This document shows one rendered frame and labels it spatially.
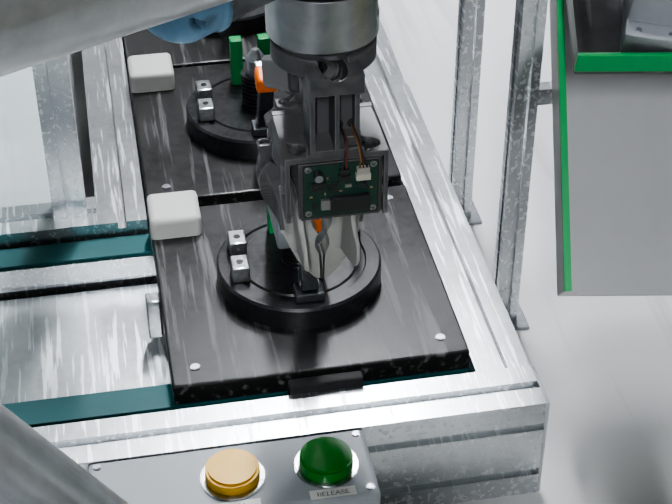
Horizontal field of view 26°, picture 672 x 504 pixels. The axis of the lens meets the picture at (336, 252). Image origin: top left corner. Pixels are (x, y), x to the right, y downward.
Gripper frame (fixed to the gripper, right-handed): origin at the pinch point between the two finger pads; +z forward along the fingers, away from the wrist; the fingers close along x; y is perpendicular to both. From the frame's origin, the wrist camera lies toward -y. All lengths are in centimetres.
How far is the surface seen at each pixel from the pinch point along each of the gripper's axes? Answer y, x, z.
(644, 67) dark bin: -2.7, 25.1, -12.1
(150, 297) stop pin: -10.8, -12.7, 10.8
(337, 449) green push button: 10.4, -0.6, 10.2
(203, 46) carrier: -52, -4, 10
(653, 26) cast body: -3.4, 25.7, -15.2
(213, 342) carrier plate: -3.6, -8.2, 10.4
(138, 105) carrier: -41.3, -11.4, 10.3
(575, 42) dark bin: -4.7, 20.3, -13.7
